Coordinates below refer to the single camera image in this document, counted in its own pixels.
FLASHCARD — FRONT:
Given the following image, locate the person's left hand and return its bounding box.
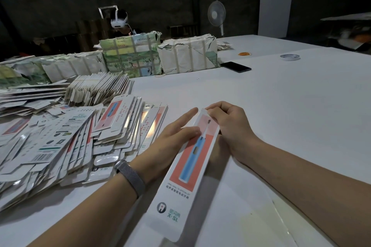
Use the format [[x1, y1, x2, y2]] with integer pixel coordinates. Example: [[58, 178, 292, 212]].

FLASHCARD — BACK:
[[130, 108, 201, 184]]

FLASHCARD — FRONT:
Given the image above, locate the grey band wristwatch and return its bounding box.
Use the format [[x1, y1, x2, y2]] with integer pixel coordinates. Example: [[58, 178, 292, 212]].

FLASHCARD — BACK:
[[113, 160, 147, 198]]

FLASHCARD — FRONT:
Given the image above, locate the black smartphone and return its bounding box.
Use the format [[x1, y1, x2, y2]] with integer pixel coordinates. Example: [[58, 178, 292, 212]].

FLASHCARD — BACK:
[[220, 61, 252, 73]]

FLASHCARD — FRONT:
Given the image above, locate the white board panel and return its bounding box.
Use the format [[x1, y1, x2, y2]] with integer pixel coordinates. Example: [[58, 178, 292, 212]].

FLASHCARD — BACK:
[[258, 0, 296, 39]]

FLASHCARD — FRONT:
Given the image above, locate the toothbrush carton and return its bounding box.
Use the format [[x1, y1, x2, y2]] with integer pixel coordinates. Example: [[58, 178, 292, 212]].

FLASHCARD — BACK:
[[144, 109, 221, 242]]

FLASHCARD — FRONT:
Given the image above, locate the white standing fan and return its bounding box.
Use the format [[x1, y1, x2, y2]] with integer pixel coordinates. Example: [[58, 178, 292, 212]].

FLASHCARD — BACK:
[[208, 0, 227, 36]]

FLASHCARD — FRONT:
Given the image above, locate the fanned stack of white cartons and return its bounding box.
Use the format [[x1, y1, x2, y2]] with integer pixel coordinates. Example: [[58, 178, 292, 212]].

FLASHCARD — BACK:
[[64, 72, 134, 106]]

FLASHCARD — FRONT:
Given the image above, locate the cluttered side table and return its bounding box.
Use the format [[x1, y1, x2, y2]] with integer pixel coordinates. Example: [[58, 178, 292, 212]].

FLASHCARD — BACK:
[[320, 12, 371, 54]]

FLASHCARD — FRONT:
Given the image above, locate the dark wooden chair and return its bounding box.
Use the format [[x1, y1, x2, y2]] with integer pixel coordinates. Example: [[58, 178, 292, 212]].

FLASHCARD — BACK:
[[168, 23, 199, 37]]

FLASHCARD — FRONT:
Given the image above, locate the row of white wrapped bundles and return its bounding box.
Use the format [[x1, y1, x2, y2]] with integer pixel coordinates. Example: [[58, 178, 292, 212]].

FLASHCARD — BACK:
[[0, 50, 108, 85]]

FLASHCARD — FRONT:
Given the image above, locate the white tape roll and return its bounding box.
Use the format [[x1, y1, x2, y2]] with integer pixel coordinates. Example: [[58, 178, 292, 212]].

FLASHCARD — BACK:
[[280, 53, 301, 62]]

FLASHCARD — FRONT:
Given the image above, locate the person's right forearm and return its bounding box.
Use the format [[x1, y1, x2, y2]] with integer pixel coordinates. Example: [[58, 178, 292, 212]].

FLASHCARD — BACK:
[[246, 140, 371, 247]]

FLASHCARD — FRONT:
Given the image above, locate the white head-mounted camera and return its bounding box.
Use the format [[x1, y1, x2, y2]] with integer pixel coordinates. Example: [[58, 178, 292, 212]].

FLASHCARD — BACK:
[[99, 5, 129, 29]]

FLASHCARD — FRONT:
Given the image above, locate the person's right hand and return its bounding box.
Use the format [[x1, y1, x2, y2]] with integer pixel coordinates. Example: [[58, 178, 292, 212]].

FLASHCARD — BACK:
[[206, 101, 263, 166]]

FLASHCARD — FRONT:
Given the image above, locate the green printed wrapped bundle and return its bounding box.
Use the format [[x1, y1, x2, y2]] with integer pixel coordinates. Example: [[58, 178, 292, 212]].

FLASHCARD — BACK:
[[99, 31, 163, 78]]

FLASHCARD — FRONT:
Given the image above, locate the person's left forearm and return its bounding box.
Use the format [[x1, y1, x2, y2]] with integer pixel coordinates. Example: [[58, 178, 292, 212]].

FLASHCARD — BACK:
[[28, 174, 139, 247]]

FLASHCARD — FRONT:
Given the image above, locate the pile of cartons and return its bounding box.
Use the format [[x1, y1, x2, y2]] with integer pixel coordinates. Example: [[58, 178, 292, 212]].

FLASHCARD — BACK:
[[0, 72, 169, 210]]

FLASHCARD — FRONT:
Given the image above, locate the white strapped wrapped bundle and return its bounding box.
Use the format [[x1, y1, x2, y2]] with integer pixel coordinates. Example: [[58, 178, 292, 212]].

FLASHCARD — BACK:
[[158, 34, 220, 75]]

